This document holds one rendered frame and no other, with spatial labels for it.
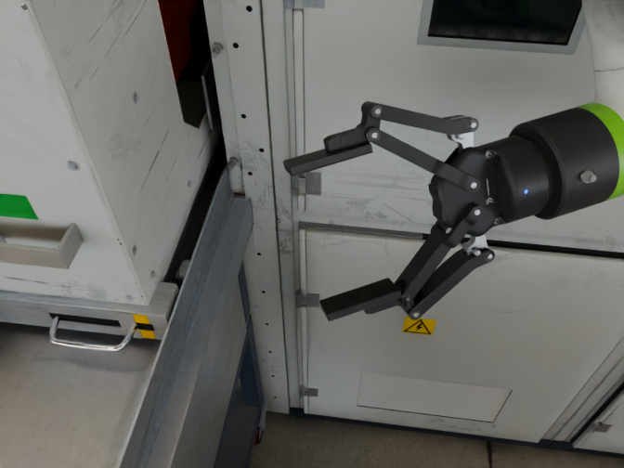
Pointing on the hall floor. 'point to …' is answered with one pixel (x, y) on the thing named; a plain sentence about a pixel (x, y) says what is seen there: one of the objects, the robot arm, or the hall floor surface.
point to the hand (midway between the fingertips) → (318, 239)
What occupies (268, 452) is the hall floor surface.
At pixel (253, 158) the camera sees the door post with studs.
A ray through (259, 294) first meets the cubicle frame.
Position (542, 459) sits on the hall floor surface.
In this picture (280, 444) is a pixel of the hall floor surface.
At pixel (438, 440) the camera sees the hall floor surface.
